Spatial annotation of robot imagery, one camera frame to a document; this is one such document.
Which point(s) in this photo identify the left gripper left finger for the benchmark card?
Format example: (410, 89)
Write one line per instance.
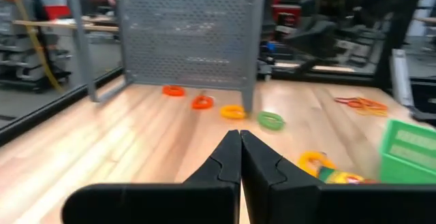
(153, 203)

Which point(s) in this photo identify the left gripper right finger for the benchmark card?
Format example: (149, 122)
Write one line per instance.
(340, 205)

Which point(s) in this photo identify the yellow crayon box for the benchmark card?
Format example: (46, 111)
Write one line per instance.
(340, 177)

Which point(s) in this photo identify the green plastic basket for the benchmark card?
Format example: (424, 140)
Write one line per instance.
(395, 169)

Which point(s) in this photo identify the grey perforated metal shelf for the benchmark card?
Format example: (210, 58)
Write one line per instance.
(187, 30)

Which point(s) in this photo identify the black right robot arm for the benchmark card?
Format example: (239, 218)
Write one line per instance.
(316, 33)

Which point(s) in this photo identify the tangled rubber band pile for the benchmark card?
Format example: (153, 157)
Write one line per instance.
(366, 105)

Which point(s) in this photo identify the grey bin rack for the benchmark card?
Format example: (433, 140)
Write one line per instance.
(20, 64)

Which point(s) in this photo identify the red tool chest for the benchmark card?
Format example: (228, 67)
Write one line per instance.
(289, 13)

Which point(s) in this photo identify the wooden neighbouring table top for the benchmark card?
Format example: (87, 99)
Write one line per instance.
(41, 24)

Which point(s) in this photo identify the red storage box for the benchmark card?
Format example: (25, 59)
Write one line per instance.
(58, 12)

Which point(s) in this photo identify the silver frame post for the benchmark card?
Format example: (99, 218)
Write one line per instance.
(402, 81)

